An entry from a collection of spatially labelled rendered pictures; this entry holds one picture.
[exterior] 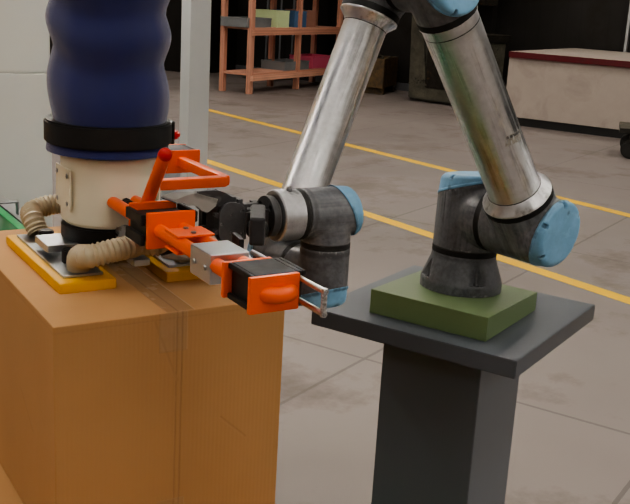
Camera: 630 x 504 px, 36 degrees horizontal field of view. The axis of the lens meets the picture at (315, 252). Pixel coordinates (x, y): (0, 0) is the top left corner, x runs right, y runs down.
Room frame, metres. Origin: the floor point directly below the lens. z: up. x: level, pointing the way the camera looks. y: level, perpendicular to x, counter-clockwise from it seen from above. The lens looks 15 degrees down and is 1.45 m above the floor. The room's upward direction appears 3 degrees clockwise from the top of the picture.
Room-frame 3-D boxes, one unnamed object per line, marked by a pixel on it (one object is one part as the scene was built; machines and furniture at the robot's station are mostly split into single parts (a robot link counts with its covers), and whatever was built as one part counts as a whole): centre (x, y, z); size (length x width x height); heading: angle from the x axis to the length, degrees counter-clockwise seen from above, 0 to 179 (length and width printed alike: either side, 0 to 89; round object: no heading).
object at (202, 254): (1.36, 0.14, 1.06); 0.07 x 0.07 x 0.04; 32
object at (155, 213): (1.54, 0.25, 1.07); 0.10 x 0.08 x 0.06; 122
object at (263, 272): (1.24, 0.07, 1.07); 0.08 x 0.07 x 0.05; 32
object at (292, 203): (1.66, 0.06, 1.08); 0.09 x 0.05 x 0.10; 32
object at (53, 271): (1.70, 0.47, 0.97); 0.34 x 0.10 x 0.05; 32
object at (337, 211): (1.70, -0.01, 1.07); 0.12 x 0.09 x 0.10; 122
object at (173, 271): (1.80, 0.30, 0.97); 0.34 x 0.10 x 0.05; 32
